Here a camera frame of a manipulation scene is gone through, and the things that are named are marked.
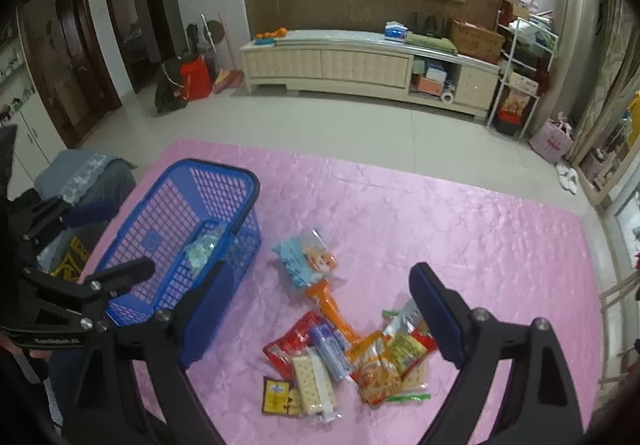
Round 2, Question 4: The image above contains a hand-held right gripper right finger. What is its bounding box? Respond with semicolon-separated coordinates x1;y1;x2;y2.
409;262;586;445

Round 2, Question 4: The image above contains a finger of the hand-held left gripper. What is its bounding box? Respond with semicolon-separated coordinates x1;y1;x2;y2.
20;257;157;328
7;190;115;246

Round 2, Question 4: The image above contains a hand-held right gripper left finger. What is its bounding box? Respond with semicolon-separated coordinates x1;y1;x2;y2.
70;261;237;445

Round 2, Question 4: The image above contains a silver snack packet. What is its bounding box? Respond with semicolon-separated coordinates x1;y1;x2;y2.
382;295;426;341

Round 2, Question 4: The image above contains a yellow green red-edged packet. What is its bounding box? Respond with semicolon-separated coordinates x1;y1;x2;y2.
385;330;438;371

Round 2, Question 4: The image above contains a green label cracker packet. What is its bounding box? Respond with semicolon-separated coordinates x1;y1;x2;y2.
382;360;432;404

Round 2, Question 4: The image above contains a blue plastic basket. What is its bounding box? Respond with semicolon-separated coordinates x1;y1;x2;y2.
92;158;262;328

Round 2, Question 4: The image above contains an orange noodle packet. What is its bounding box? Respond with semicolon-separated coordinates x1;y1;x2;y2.
347;331;406;406

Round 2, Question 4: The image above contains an orange stick snack packet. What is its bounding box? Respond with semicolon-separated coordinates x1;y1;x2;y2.
305;282;361;346

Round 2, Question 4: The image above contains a light blue cartoon snack packet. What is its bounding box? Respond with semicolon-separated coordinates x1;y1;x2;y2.
271;229;346;290

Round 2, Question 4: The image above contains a purple yellow cracker packet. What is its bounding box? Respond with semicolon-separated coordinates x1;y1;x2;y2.
261;376;303;418

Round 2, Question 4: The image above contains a clear white cracker packet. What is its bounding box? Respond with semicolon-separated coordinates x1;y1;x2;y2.
291;347;338;423

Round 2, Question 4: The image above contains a grey cloth with lace trim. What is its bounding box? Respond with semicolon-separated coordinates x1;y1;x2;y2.
35;150;137;231

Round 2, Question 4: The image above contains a clear light blue packet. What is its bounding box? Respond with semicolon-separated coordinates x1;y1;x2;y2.
182;220;226;271

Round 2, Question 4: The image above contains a red snack packet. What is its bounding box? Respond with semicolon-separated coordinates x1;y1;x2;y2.
262;310;326;376

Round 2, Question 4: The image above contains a pink quilted mat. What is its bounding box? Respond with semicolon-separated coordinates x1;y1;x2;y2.
80;139;606;445

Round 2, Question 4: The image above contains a white cupboard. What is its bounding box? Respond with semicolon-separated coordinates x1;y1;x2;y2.
0;40;67;198

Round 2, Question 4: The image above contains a black bag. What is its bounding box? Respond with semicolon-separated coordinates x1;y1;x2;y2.
155;58;188;115

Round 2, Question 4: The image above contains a dark wooden door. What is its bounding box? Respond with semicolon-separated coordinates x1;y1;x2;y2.
20;0;123;149

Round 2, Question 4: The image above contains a red bag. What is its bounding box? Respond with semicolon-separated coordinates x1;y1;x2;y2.
180;54;213;101

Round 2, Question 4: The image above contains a wooden clothes rack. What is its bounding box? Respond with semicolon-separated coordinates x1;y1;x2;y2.
597;270;640;388

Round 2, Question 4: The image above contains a colourful patterned bag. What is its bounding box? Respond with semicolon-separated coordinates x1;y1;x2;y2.
214;68;244;94

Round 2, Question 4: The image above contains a pink bag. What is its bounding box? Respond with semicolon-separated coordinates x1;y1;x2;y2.
530;118;575;164

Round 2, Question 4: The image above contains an orange printed snack box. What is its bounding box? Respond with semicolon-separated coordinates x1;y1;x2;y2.
502;88;532;114

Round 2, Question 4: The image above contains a cream tv cabinet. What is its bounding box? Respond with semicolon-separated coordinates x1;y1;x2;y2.
240;29;502;121

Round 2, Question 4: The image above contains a green pillow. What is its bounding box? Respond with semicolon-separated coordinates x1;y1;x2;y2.
404;32;458;57

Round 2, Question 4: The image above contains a cardboard box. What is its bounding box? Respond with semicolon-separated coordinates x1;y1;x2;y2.
450;18;505;64

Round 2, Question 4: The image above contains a white metal rack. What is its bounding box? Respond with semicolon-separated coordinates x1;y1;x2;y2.
487;10;556;138

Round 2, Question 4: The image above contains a patterned beige curtain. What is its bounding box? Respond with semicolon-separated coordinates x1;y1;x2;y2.
570;0;640;166

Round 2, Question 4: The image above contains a white floor air conditioner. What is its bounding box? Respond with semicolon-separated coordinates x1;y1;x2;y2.
550;0;601;146

